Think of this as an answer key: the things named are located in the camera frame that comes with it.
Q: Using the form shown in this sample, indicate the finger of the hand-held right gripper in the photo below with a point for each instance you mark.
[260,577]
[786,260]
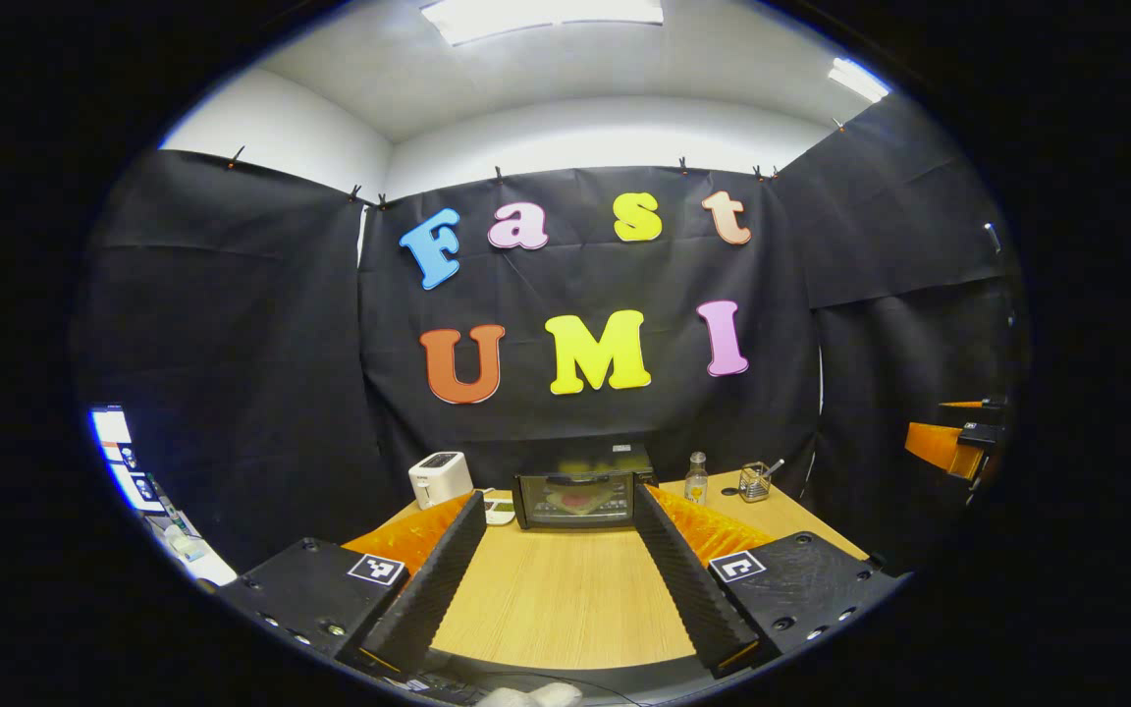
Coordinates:
[934,447]
[978,403]

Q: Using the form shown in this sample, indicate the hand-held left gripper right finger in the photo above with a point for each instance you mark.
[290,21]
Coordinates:
[693,589]

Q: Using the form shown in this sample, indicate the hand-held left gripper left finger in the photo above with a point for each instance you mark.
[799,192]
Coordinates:
[428,599]

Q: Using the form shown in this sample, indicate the pink ham slice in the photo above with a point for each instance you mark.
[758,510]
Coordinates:
[577,500]

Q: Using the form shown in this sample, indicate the black electric oven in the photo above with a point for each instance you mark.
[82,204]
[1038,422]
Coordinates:
[575,466]

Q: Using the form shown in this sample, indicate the clear bottle with yellow print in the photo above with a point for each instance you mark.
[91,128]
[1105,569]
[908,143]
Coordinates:
[696,483]

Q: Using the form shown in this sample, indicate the small white device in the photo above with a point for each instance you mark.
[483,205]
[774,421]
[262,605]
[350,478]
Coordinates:
[501,511]

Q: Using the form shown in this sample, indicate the white toaster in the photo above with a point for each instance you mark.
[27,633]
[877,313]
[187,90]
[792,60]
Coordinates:
[440,481]

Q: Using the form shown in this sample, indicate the silver spoon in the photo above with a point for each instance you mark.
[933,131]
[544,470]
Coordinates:
[775,466]

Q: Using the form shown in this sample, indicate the black backdrop cloth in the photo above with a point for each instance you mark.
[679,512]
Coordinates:
[585,422]

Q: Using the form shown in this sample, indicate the cluttered white side desk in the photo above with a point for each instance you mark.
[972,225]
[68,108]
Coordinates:
[194,550]

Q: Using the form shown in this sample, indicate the computer monitor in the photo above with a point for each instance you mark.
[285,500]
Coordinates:
[119,452]

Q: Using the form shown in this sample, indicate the small ceiling light panel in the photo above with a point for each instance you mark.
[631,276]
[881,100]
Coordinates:
[858,79]

